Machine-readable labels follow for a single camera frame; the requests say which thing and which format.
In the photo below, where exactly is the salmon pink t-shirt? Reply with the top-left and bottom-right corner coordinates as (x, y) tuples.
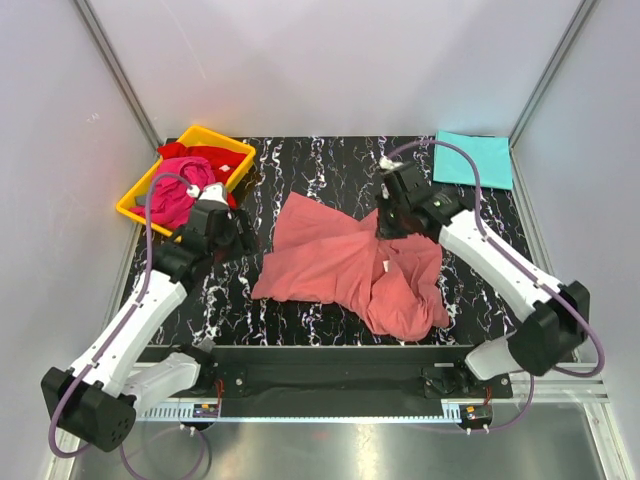
(251, 193), (450, 341)

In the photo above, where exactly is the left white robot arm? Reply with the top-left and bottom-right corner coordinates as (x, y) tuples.
(41, 200), (257, 458)

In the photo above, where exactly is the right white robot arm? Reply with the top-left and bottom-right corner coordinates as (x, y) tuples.
(377, 158), (590, 397)

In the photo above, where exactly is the magenta t-shirt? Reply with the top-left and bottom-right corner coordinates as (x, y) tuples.
(151, 156), (216, 231)

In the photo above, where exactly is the red t-shirt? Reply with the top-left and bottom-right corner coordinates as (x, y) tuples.
(157, 142), (246, 184)

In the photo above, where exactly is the folded turquoise t-shirt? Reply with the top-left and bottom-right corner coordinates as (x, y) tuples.
(433, 130), (513, 190)

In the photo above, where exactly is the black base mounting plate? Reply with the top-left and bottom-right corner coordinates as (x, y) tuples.
(172, 346), (513, 410)

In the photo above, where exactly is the left small circuit board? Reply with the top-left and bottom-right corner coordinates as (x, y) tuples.
(193, 403), (220, 419)

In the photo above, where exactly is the small circuit board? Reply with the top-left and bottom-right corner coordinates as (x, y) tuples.
(462, 404), (493, 423)
(193, 403), (220, 419)

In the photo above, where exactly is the right small circuit board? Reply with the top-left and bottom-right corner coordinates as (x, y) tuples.
(462, 404), (493, 423)

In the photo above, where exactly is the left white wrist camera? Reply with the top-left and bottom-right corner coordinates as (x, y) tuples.
(186, 183), (229, 205)

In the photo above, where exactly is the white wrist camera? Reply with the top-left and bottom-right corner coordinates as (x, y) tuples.
(186, 183), (229, 205)
(378, 156), (404, 199)

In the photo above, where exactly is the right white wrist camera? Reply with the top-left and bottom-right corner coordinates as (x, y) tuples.
(378, 156), (404, 199)

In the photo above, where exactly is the white slotted cable duct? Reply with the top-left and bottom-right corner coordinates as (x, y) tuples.
(138, 399), (461, 424)

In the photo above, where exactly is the left aluminium frame post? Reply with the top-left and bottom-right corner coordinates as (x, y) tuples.
(70, 0), (161, 149)

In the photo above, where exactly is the aluminium frame post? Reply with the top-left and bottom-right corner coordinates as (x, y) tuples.
(70, 0), (161, 149)
(508, 0), (599, 146)

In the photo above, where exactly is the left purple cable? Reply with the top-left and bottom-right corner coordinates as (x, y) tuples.
(47, 172), (214, 477)

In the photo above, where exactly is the right aluminium frame post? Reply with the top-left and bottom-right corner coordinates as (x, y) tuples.
(508, 0), (599, 146)

